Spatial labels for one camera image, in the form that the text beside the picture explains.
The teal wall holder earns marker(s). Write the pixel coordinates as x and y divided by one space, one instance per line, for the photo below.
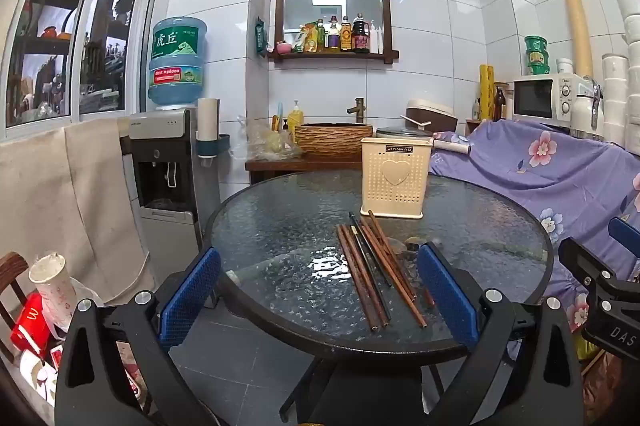
214 146

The purple label bottle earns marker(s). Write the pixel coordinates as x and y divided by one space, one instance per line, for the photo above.
333 36

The yellow soap pump bottle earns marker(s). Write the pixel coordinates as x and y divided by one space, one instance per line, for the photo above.
295 123

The round glass table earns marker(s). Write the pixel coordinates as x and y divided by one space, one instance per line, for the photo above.
280 226

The yellow roll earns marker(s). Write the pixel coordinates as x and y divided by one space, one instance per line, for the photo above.
486 93

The dark soy sauce bottle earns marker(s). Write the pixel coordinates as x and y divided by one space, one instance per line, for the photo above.
360 36

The white squeeze bottle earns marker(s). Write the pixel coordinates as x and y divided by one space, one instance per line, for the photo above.
376 40

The white thermos jug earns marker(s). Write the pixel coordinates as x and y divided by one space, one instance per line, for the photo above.
582 115

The wooden chair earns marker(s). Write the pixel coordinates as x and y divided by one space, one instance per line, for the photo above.
12 276

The white microwave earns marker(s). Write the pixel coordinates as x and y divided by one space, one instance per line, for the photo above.
535 98

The purple floral cloth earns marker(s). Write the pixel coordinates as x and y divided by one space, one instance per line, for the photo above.
525 186

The wooden framed mirror shelf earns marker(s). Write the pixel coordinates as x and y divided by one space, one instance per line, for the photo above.
330 5

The red paper bag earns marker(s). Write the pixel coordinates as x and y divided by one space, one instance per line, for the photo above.
30 321

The small white cup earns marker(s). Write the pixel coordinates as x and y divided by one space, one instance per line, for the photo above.
565 66

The brown glass bottle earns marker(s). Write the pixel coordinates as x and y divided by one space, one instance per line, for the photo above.
499 105

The yellow label bottle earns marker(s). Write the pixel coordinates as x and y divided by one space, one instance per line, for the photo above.
346 36

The sliding window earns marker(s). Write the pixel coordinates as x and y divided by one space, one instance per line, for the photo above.
85 45

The tall beige cup sleeve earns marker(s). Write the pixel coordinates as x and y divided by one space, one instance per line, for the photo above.
577 30

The brown and white rice cooker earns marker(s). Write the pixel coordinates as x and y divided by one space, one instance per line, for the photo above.
436 118

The woven pattern basin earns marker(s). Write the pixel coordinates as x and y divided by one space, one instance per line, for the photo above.
332 139

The white cup tube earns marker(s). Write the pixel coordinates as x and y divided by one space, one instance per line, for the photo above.
207 120

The green hanging packet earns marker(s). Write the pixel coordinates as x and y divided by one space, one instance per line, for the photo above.
262 36

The white plastic bag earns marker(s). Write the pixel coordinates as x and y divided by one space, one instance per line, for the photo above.
87 298

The grey water dispenser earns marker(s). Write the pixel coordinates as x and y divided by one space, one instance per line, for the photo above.
160 155

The beige cloth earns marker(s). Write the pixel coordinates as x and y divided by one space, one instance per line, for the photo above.
60 206

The blue and yellow brush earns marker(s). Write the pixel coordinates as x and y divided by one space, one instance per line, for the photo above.
278 118

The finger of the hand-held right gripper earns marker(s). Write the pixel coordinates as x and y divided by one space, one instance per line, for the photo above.
590 266
625 233

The stacks of white paper cups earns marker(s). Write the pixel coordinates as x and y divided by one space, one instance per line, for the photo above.
617 95

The blue water jug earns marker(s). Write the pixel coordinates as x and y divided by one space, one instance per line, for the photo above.
177 55

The green noodle cup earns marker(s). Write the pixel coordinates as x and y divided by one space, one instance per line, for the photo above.
536 44
538 64

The white lint roller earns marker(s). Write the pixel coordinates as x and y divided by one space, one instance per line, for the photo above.
452 147

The clear plastic bag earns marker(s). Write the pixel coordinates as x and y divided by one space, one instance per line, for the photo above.
265 141

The wooden counter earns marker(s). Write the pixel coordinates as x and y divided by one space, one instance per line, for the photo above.
300 165

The cream plastic utensil holder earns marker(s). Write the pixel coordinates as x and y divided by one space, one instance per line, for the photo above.
396 176

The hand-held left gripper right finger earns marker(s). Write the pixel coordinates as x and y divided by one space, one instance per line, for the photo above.
447 296

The used paper cup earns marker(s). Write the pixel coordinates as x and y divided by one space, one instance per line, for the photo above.
52 291

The pink bowl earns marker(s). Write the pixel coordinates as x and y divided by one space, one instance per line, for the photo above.
284 48

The bronze faucet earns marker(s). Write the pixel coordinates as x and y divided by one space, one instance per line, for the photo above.
358 108

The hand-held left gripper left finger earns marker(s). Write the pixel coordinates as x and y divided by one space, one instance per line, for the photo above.
192 296

